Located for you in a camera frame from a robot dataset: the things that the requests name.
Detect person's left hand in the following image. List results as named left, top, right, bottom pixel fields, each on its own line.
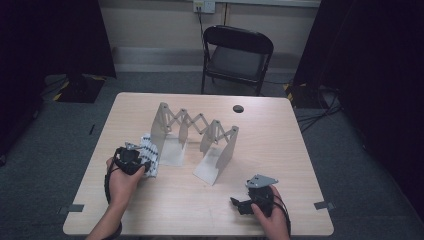
left=107, top=156, right=147, bottom=208

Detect black wall socket cable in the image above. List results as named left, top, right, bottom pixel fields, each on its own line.
left=197, top=5, right=207, bottom=51

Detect person's right hand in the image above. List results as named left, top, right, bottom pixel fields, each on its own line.
left=250, top=185, right=291, bottom=236

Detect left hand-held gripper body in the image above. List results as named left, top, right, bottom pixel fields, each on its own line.
left=114, top=142, right=148, bottom=176

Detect white expandable metal file rack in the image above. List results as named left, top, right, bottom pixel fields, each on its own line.
left=149, top=101, right=240, bottom=186

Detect black curtain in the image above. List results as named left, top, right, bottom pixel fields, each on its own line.
left=292, top=0, right=424, bottom=221
left=0, top=0, right=117, bottom=158

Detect white black patterned cloth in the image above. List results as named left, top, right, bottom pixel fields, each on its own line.
left=138, top=133, right=160, bottom=178

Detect hand-held gripper black cable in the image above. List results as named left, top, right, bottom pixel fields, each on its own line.
left=273, top=194, right=292, bottom=238
left=103, top=155, right=124, bottom=240

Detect left hand-held gripper black cable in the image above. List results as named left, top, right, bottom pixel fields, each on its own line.
left=103, top=155, right=124, bottom=240

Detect black floor cables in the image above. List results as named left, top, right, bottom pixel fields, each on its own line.
left=294, top=84, right=343, bottom=134

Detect white wall socket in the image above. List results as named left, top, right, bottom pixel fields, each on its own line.
left=193, top=0, right=216, bottom=14

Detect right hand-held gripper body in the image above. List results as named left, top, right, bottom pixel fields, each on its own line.
left=245, top=173, right=279, bottom=218

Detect right hand-held gripper black cable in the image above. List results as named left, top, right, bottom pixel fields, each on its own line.
left=273, top=194, right=292, bottom=238

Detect black folding chair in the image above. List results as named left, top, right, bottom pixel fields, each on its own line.
left=200, top=25, right=275, bottom=97

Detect grey tape strip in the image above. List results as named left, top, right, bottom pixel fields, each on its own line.
left=313, top=201, right=336, bottom=211
left=58, top=203, right=85, bottom=215

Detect black stand base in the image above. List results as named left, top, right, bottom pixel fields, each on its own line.
left=283, top=82, right=329, bottom=109
left=53, top=73, right=107, bottom=104

